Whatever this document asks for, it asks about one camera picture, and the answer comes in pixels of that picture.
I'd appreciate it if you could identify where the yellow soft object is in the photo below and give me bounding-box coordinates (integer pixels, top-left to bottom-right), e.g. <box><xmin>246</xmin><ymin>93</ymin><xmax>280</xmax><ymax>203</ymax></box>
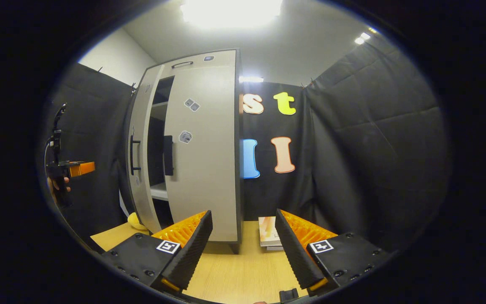
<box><xmin>127</xmin><ymin>212</ymin><xmax>150</xmax><ymax>231</ymax></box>

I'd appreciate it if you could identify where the white cabinet door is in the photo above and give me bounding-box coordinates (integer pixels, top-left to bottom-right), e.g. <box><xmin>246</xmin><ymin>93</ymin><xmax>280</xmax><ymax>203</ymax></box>
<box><xmin>126</xmin><ymin>65</ymin><xmax>165</xmax><ymax>234</ymax></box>
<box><xmin>163</xmin><ymin>70</ymin><xmax>240</xmax><ymax>242</ymax></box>

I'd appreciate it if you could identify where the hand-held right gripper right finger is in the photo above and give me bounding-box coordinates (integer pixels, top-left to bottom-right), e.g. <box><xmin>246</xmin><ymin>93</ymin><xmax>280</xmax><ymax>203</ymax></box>
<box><xmin>274</xmin><ymin>208</ymin><xmax>396</xmax><ymax>297</ymax></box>

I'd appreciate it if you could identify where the white and grey cabinet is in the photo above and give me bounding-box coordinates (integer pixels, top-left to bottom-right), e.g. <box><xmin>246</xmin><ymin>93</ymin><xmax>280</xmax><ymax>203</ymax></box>
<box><xmin>126</xmin><ymin>49</ymin><xmax>243</xmax><ymax>255</ymax></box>

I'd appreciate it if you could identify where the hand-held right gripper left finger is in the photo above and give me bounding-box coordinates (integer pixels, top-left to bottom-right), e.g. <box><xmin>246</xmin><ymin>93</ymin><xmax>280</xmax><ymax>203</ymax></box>
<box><xmin>101</xmin><ymin>210</ymin><xmax>214</xmax><ymax>293</ymax></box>

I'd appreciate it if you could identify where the white cabinet drawer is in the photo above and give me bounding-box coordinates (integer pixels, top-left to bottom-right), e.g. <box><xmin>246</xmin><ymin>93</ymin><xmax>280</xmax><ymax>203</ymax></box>
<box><xmin>159</xmin><ymin>49</ymin><xmax>238</xmax><ymax>81</ymax></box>

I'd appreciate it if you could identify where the large ceiling light panel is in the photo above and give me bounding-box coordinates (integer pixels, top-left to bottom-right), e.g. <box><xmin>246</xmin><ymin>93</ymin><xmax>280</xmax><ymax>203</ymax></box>
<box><xmin>180</xmin><ymin>0</ymin><xmax>284</xmax><ymax>29</ymax></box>

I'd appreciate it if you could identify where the white paperback book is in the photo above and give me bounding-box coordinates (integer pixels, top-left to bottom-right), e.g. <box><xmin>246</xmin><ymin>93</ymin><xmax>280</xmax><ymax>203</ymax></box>
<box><xmin>259</xmin><ymin>216</ymin><xmax>285</xmax><ymax>252</ymax></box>

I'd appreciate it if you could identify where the black backdrop cloth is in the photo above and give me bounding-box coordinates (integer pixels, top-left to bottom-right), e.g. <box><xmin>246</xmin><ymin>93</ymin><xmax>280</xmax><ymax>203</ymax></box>
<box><xmin>43</xmin><ymin>32</ymin><xmax>452</xmax><ymax>254</ymax></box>

